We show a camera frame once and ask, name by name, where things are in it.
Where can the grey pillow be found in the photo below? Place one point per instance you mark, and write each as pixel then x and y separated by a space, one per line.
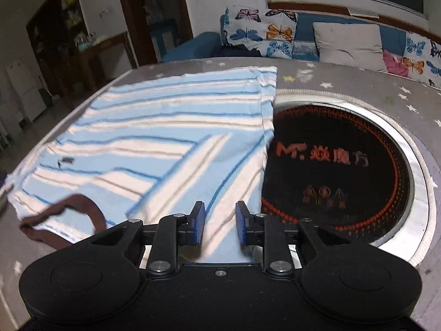
pixel 348 44

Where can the dark cloth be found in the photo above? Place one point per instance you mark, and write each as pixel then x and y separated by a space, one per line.
pixel 234 51

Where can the dark wooden display cabinet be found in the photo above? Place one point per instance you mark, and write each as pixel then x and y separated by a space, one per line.
pixel 51 24

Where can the blue and white striped shirt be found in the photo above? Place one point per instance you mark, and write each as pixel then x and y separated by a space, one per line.
pixel 137 127

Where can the wooden side table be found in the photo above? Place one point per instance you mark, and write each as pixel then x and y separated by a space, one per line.
pixel 103 44

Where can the pink cloth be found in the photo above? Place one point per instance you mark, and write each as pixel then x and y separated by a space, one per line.
pixel 392 62

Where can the butterfly print cushion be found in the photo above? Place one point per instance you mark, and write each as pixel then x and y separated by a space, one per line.
pixel 418 51
pixel 255 31

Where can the wooden door frame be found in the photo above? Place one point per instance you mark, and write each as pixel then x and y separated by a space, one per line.
pixel 125 13

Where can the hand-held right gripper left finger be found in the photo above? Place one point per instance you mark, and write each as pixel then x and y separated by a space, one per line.
pixel 199 222

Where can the grey star print tablecloth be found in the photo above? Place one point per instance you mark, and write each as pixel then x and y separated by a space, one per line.
pixel 344 79

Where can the white appliance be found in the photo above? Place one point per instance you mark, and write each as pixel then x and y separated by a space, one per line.
pixel 26 86

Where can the blue sofa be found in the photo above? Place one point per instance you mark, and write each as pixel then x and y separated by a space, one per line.
pixel 193 46

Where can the book on window ledge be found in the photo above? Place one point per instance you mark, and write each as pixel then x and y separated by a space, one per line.
pixel 363 12

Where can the black round induction cooktop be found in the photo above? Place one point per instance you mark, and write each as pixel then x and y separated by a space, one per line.
pixel 327 165

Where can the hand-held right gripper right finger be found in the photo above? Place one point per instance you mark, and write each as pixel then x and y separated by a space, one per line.
pixel 241 224

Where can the blue cabinet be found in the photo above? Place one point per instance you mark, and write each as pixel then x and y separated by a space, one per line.
pixel 163 34

